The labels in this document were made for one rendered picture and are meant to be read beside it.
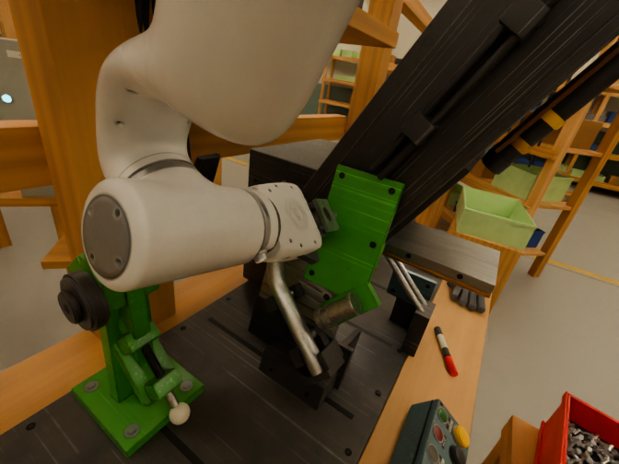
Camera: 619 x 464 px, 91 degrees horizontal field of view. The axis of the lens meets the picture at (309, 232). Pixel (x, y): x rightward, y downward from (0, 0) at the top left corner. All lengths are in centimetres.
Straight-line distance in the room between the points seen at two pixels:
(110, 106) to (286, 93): 16
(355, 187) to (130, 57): 37
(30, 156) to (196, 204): 39
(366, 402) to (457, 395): 19
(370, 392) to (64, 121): 63
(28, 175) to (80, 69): 19
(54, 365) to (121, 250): 52
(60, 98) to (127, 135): 22
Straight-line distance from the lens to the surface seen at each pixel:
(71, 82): 52
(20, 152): 61
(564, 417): 79
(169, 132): 31
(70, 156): 54
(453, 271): 60
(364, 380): 65
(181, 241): 24
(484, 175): 367
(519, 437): 87
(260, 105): 16
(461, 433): 61
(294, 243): 37
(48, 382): 72
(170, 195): 25
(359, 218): 50
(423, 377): 71
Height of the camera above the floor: 139
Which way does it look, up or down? 27 degrees down
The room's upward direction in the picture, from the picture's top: 9 degrees clockwise
